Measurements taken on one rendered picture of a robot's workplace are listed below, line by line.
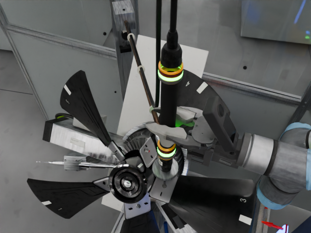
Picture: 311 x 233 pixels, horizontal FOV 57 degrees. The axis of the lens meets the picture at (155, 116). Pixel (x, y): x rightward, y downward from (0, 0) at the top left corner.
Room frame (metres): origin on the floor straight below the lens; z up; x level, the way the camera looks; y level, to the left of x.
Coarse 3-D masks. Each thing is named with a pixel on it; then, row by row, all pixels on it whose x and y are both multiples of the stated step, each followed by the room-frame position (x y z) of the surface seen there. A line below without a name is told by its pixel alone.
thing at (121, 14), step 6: (120, 0) 1.03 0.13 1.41; (126, 0) 1.03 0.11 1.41; (114, 6) 0.99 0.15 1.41; (120, 6) 0.99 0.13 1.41; (126, 6) 0.99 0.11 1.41; (114, 12) 0.96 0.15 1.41; (120, 12) 0.94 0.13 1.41; (126, 12) 0.94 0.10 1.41; (132, 12) 0.95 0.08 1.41; (114, 18) 0.99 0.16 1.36; (120, 18) 0.94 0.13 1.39; (126, 18) 0.94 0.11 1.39; (132, 18) 0.95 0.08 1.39; (120, 24) 0.94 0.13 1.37; (132, 24) 0.95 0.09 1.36; (120, 30) 0.93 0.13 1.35
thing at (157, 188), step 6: (156, 180) 0.40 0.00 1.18; (174, 180) 0.40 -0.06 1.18; (156, 186) 0.38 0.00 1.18; (168, 186) 0.38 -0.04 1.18; (174, 186) 0.38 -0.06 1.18; (150, 192) 0.36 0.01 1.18; (156, 192) 0.36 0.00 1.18; (162, 192) 0.36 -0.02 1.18; (168, 192) 0.36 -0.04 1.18; (156, 198) 0.34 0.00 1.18; (162, 198) 0.34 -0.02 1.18; (168, 198) 0.34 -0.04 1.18
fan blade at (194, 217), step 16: (192, 176) 0.41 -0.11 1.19; (176, 192) 0.36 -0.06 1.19; (192, 192) 0.36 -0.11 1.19; (208, 192) 0.36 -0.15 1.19; (224, 192) 0.35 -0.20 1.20; (240, 192) 0.35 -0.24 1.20; (176, 208) 0.31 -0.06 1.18; (192, 208) 0.31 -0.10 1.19; (208, 208) 0.31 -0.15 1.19; (224, 208) 0.31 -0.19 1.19; (240, 208) 0.31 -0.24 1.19; (192, 224) 0.27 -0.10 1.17; (208, 224) 0.27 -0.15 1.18; (224, 224) 0.27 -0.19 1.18; (240, 224) 0.27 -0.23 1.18
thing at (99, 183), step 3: (99, 180) 0.40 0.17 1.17; (102, 180) 0.40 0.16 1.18; (105, 180) 0.40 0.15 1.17; (93, 183) 0.40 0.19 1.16; (96, 183) 0.40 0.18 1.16; (99, 183) 0.40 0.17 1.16; (102, 183) 0.40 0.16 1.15; (99, 186) 0.40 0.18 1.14; (102, 186) 0.41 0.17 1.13; (105, 186) 0.41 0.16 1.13; (105, 189) 0.41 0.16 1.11; (108, 189) 0.41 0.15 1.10
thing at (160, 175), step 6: (156, 138) 0.42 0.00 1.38; (156, 144) 0.41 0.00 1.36; (156, 150) 0.40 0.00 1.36; (156, 162) 0.40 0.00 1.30; (174, 162) 0.40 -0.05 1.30; (156, 168) 0.38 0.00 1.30; (174, 168) 0.38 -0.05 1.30; (156, 174) 0.36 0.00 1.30; (162, 174) 0.36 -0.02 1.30; (168, 174) 0.36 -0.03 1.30; (174, 174) 0.36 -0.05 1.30; (162, 180) 0.35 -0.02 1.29; (168, 180) 0.35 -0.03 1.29
